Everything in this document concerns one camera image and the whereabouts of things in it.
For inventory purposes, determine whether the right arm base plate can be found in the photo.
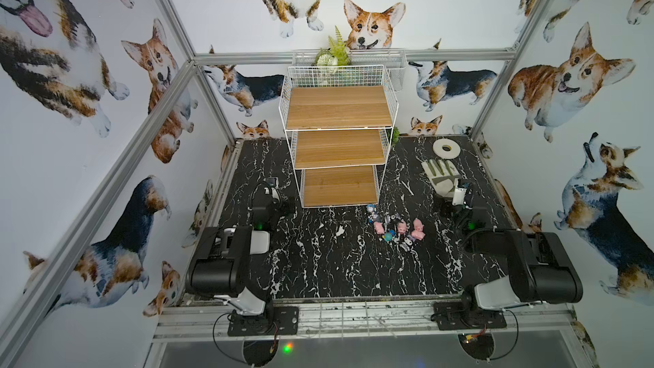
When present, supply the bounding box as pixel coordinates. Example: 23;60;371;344
430;303;507;331

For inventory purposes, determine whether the blue doraemon figure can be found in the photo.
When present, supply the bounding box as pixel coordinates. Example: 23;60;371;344
366;204;378;224

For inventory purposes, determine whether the white wire wall basket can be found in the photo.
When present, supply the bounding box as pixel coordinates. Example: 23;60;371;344
291;49;408;91

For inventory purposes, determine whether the white and grey work glove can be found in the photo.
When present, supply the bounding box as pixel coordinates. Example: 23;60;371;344
421;159;461;199

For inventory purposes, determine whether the white wire three-tier shelf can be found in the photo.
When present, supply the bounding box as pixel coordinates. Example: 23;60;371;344
279;65;399;208

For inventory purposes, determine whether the green fern plant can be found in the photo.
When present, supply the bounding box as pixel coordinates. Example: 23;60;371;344
313;27;351;66

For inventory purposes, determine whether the small potted green plant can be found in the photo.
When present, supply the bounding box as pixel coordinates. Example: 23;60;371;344
390;127;400;147

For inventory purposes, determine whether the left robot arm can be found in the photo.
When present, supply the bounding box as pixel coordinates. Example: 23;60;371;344
185;178;295;320

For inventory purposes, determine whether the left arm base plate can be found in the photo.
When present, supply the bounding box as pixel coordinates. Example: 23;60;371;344
228;307;300;337

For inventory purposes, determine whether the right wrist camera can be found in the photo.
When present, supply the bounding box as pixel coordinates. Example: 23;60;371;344
452;181;468;205

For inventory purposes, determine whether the white tape roll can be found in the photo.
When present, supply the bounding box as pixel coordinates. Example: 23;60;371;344
433;138;461;159

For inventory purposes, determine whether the teal small toy figure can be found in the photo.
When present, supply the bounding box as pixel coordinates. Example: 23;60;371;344
383;230;396;242

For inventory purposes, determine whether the black purple kuromi figure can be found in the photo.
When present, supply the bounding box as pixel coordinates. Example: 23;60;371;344
400;236;414;252

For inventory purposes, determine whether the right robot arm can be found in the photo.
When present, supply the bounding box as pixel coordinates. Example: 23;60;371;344
434;180;583;312

